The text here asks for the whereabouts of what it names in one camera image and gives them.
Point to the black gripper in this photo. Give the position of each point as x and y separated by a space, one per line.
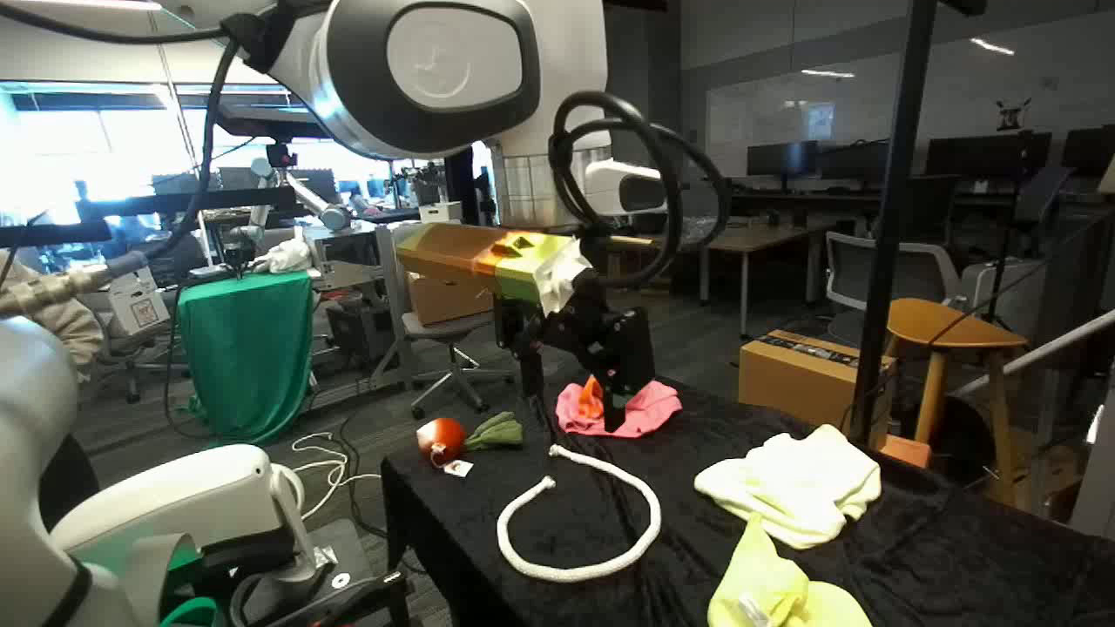
603 333

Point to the pink shirt with orange print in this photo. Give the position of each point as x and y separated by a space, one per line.
651 407

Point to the red plush fruit green leaf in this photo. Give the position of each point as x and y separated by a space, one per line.
441 440

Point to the yellow cloth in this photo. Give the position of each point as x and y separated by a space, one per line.
756 594

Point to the beige knit sleeve forearm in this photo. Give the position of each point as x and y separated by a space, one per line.
54 309

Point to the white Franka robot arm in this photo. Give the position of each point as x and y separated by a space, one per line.
577 69

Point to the black swivel chair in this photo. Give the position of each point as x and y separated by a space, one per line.
448 335

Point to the plain cardboard box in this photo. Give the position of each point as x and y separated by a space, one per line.
448 299

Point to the cardboard box with black tape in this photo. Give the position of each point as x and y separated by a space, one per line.
802 377

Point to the white towel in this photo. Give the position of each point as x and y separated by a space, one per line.
789 482

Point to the wooden office desk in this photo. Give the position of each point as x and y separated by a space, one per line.
756 237

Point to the black computer monitor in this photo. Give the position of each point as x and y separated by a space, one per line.
1091 147
781 159
987 153
855 160

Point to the green draped cloth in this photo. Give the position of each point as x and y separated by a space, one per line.
247 348

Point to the grey office chair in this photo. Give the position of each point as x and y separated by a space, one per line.
893 270

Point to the black vertical pole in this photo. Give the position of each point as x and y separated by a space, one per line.
893 209

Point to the wooden stool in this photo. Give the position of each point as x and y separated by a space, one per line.
947 324

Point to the black velvet tablecloth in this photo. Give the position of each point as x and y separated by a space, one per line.
987 559

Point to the silver metal pole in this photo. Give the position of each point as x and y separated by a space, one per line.
1047 348

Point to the tape-wrapped wrist camera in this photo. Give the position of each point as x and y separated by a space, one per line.
464 256

